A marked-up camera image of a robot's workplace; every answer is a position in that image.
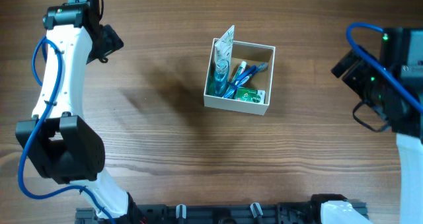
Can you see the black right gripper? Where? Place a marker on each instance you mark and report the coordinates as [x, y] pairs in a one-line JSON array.
[[352, 75]]

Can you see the blue disposable razor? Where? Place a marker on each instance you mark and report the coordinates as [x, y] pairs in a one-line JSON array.
[[237, 83]]

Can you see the white patterned cream tube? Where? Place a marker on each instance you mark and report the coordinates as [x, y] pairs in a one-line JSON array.
[[223, 47]]

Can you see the blue Listerine mouthwash bottle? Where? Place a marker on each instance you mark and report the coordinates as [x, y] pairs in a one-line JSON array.
[[221, 74]]

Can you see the green Dettol soap pack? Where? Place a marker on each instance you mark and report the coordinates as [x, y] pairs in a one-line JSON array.
[[250, 95]]

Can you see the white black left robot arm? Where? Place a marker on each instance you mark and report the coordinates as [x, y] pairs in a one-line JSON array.
[[56, 139]]

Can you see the white square box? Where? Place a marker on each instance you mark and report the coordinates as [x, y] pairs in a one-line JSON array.
[[252, 54]]

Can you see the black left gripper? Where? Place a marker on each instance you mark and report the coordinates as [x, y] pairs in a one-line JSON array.
[[112, 41]]

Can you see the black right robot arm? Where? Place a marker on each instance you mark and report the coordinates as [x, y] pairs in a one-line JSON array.
[[391, 86]]

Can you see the blue white toothbrush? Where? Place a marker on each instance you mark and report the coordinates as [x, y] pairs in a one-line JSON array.
[[229, 93]]

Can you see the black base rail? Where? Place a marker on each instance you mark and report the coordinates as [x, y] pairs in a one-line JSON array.
[[284, 213]]

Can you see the Colgate toothpaste tube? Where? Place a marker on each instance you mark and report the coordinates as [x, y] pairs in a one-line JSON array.
[[241, 68]]

